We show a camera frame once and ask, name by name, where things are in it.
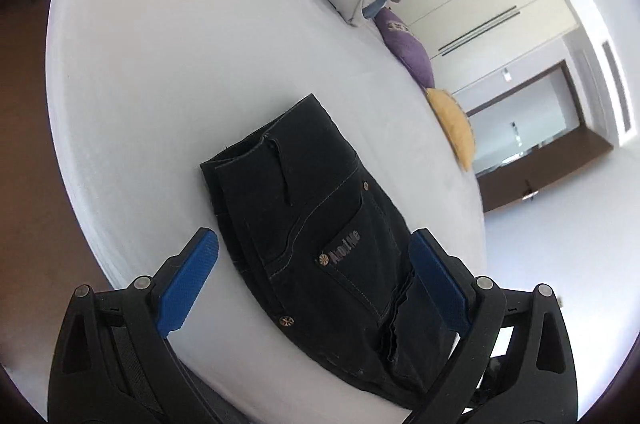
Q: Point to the black denim pants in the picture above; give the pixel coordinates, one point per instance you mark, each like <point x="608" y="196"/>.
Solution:
<point x="310" y="214"/>

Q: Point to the dark brown door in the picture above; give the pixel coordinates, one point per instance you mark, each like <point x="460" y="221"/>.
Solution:
<point x="550" y="174"/>

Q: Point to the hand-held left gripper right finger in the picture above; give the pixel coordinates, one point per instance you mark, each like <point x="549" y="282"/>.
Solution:
<point x="440" y="289"/>

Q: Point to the yellow cushion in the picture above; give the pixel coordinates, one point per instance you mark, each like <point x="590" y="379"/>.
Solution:
<point x="452" y="124"/>

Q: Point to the small wall switch panel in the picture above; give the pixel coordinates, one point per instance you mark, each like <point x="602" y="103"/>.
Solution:
<point x="506" y="75"/>

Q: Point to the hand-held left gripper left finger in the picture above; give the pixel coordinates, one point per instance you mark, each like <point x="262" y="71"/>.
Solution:
<point x="187" y="284"/>

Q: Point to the purple cushion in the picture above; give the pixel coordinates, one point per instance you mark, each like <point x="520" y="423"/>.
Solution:
<point x="410" y="49"/>

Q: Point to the bed with white sheet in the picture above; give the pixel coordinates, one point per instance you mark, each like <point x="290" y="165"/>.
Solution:
<point x="175" y="79"/>

